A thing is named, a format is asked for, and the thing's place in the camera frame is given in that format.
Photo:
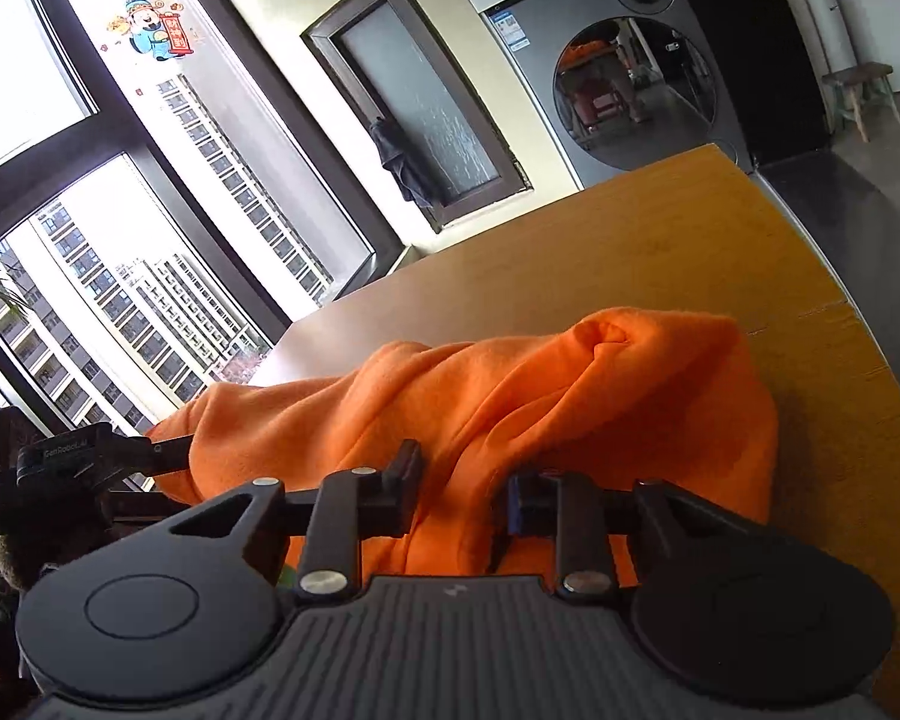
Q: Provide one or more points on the window cartoon sticker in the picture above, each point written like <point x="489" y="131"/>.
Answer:
<point x="152" y="27"/>

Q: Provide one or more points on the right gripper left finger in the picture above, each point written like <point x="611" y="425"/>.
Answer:
<point x="350" y="508"/>

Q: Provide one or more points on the small wooden stool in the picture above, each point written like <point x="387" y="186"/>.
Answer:
<point x="860" y="86"/>

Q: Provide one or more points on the orange pumpkin costume garment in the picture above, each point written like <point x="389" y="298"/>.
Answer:
<point x="623" y="395"/>

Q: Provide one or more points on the brown framed frosted window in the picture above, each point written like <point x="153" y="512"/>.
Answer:
<point x="388" y="62"/>

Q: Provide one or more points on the grey front-load washing machine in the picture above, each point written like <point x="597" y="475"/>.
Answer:
<point x="619" y="83"/>

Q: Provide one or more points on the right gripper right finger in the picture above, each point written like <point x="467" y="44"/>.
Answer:
<point x="570" y="511"/>

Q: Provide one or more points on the dark cloth on window handle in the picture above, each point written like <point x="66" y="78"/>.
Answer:
<point x="400" y="158"/>

